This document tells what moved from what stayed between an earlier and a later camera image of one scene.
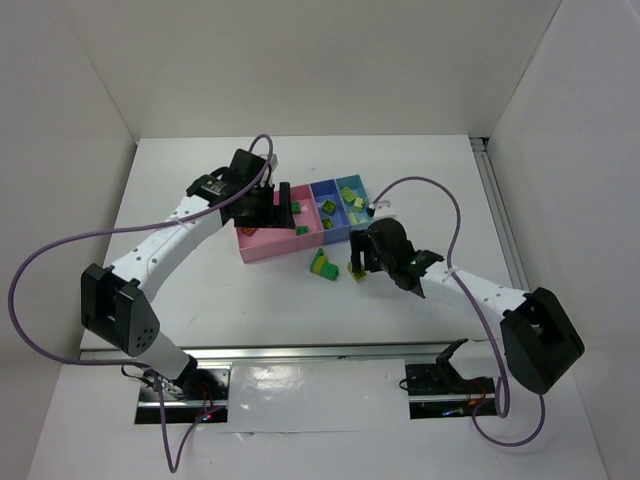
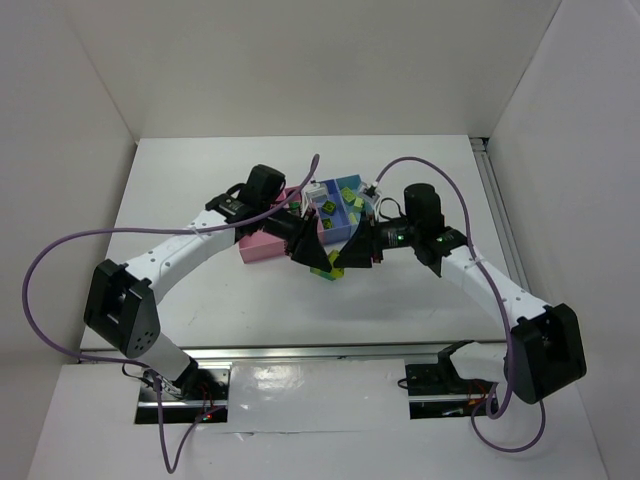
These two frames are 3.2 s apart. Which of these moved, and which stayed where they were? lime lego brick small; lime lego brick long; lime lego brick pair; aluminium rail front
Moved: lime lego brick pair
Stayed: lime lego brick long; lime lego brick small; aluminium rail front
